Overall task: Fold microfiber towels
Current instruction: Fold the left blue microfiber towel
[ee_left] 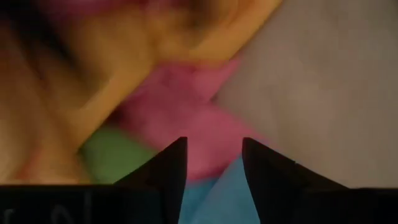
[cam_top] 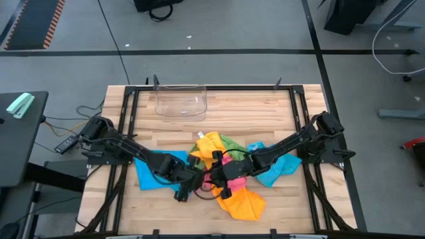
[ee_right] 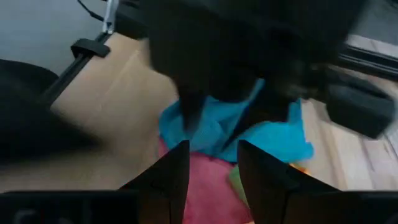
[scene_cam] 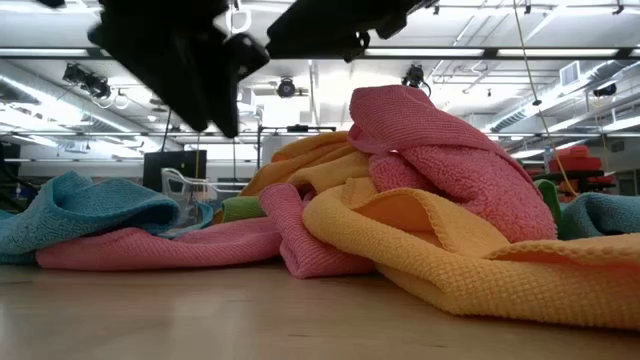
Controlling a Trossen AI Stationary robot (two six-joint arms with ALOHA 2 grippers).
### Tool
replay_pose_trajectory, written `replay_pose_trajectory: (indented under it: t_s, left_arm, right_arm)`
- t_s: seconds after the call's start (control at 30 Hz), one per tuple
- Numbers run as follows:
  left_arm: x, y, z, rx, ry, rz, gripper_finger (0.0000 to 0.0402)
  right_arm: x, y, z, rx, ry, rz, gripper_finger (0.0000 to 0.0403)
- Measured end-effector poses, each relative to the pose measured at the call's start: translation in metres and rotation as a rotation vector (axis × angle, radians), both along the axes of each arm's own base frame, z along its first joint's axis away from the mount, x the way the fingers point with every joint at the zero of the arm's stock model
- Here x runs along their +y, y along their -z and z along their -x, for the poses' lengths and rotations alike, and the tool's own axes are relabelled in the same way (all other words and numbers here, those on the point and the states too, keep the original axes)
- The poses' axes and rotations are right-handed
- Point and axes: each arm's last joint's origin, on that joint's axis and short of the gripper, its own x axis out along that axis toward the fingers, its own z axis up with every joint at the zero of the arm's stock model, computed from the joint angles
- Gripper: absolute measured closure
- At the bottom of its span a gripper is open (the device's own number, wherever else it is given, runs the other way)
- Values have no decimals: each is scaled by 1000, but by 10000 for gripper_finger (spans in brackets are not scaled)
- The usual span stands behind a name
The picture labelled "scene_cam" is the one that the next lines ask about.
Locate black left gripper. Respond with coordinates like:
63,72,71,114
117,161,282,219
87,0,272,140

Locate orange towel with white label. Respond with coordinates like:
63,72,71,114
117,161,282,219
239,130,371,199

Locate blue microfiber towel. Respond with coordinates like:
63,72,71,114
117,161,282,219
0,169,216,266
557,192,640,241

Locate pink microfiber towel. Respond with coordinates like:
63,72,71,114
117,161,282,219
34,182,376,280
348,84,559,244

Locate orange microfiber towel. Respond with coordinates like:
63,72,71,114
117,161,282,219
302,177,640,331

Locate black monitor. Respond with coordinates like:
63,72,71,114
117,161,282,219
142,149,208,194

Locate clear plastic bin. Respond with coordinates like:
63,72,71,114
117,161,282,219
159,167,251,229

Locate white air vent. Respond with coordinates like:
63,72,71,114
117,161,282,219
559,60,581,87

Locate yellow hanging cable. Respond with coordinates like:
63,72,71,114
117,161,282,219
512,0,580,197

